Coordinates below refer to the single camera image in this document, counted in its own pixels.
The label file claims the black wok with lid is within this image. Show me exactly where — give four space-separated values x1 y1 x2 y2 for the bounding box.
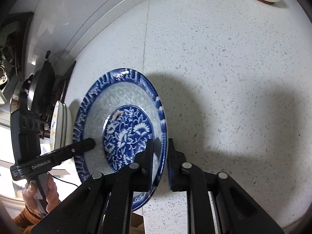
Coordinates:
27 50 55 115

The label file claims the mandala pattern deep plate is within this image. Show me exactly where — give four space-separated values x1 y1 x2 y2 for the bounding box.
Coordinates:
60 103 67 148

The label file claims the black gas stove top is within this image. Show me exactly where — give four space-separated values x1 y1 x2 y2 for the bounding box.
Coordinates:
58 60 76 103

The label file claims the yellow bear plate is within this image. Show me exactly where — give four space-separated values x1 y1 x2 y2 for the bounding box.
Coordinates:
65 106 73 146
50 101 63 151

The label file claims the blue white porcelain bowl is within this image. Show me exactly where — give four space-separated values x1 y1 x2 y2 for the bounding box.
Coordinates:
73 68 168 211

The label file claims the person's left hand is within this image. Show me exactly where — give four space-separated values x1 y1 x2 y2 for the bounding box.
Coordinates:
22 174 61 219

